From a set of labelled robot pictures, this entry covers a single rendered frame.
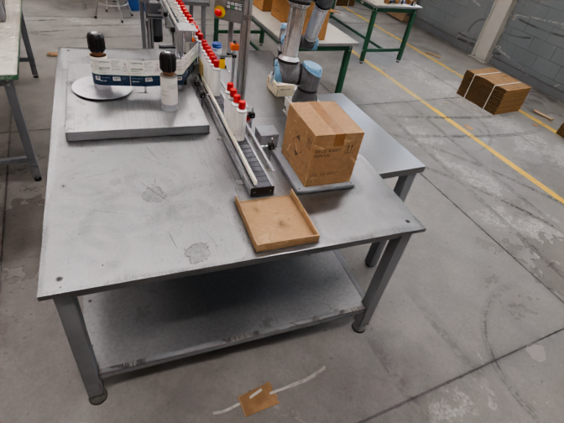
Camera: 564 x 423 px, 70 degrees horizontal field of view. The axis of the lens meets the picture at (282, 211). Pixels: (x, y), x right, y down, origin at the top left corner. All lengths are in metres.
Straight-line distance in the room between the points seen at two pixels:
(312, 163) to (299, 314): 0.80
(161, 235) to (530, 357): 2.20
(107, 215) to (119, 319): 0.61
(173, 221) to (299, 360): 1.05
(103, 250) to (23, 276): 1.20
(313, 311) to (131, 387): 0.94
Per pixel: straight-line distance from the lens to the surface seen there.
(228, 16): 2.34
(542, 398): 2.74
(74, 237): 1.62
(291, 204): 1.75
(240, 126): 1.99
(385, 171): 2.15
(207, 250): 1.51
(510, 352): 2.81
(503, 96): 5.72
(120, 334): 2.06
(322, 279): 2.31
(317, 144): 1.72
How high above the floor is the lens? 1.93
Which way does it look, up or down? 40 degrees down
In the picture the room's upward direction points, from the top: 11 degrees clockwise
